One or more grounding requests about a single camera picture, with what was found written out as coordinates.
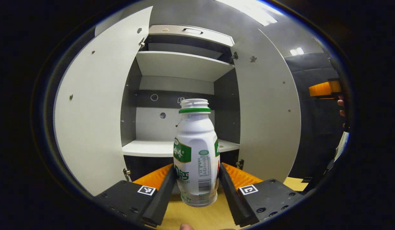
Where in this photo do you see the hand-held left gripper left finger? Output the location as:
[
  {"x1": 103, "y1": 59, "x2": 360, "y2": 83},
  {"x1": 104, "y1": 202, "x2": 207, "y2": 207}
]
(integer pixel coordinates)
[{"x1": 94, "y1": 164, "x2": 178, "y2": 228}]

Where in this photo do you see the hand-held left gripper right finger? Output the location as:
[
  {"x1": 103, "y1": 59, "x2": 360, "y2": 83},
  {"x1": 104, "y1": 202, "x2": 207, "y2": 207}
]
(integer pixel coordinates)
[{"x1": 218, "y1": 162, "x2": 305, "y2": 228}]

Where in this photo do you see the white green-label bottle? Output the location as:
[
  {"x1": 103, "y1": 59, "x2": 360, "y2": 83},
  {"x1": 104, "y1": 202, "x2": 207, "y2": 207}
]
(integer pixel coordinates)
[{"x1": 173, "y1": 98, "x2": 220, "y2": 207}]

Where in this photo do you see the grey cabinet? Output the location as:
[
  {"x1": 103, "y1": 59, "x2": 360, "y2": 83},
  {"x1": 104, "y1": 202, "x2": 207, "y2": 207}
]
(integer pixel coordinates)
[{"x1": 120, "y1": 25, "x2": 241, "y2": 182}]

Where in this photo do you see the white cabinet shelf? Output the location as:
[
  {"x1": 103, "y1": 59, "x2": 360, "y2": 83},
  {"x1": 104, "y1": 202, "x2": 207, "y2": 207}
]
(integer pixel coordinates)
[
  {"x1": 136, "y1": 51, "x2": 235, "y2": 82},
  {"x1": 122, "y1": 139, "x2": 240, "y2": 157}
]

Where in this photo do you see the beige cabinet drawer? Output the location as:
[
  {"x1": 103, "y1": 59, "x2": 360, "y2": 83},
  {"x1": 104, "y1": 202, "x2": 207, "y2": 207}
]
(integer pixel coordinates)
[{"x1": 149, "y1": 25, "x2": 235, "y2": 47}]

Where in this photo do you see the long ceiling light panel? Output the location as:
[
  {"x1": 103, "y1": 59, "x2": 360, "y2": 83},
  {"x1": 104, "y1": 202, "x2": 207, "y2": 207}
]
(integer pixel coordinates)
[{"x1": 217, "y1": 0, "x2": 278, "y2": 26}]

